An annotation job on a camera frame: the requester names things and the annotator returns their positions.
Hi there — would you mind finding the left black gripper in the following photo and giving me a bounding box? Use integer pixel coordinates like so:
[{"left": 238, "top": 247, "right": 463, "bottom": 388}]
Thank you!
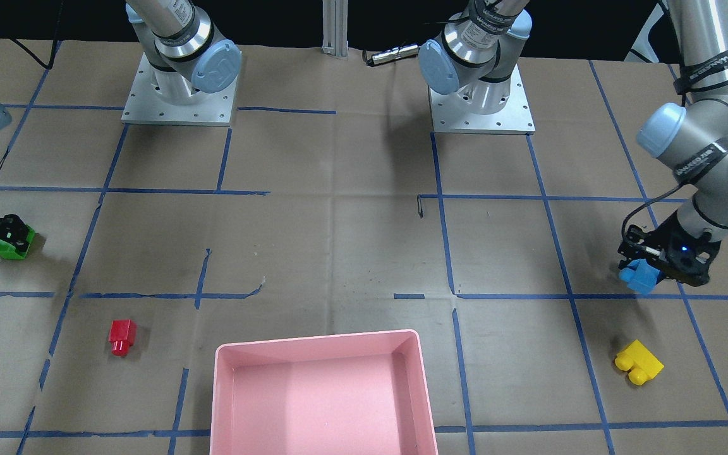
[{"left": 618, "top": 214, "right": 720, "bottom": 287}]

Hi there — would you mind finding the green toy block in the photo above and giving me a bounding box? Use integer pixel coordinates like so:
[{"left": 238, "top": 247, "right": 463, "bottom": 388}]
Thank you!
[{"left": 0, "top": 225, "right": 35, "bottom": 261}]

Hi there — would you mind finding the blue toy block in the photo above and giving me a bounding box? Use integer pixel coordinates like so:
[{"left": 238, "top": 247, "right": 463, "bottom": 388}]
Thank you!
[{"left": 618, "top": 258, "right": 664, "bottom": 294}]

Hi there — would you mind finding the yellow toy block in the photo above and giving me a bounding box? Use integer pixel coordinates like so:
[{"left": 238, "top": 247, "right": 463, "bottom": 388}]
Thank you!
[{"left": 614, "top": 339, "right": 664, "bottom": 386}]

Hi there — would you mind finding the red toy block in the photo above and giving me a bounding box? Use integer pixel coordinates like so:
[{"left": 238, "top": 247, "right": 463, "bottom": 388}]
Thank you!
[{"left": 109, "top": 319, "right": 138, "bottom": 357}]

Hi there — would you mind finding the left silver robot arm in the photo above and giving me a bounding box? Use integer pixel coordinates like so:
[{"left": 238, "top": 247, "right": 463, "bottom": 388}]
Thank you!
[{"left": 419, "top": 1, "right": 728, "bottom": 294}]

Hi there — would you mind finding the pink plastic box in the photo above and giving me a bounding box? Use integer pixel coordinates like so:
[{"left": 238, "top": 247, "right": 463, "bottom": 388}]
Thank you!
[{"left": 210, "top": 329, "right": 439, "bottom": 454}]

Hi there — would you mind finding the metal cylinder tool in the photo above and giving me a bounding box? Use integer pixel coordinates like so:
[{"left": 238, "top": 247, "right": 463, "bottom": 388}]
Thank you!
[{"left": 362, "top": 44, "right": 420, "bottom": 67}]

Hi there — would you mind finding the brown paper table cover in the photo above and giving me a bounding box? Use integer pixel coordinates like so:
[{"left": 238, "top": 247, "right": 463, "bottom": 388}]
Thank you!
[{"left": 0, "top": 40, "right": 728, "bottom": 454}]

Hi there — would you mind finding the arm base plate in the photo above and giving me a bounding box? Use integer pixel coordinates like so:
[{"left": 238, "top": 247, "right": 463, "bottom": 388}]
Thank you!
[
  {"left": 428, "top": 66, "right": 537, "bottom": 135},
  {"left": 121, "top": 55, "right": 240, "bottom": 127}
]

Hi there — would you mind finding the aluminium frame post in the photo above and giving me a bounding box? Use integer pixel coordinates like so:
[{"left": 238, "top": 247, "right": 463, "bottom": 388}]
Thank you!
[{"left": 322, "top": 0, "right": 349, "bottom": 59}]

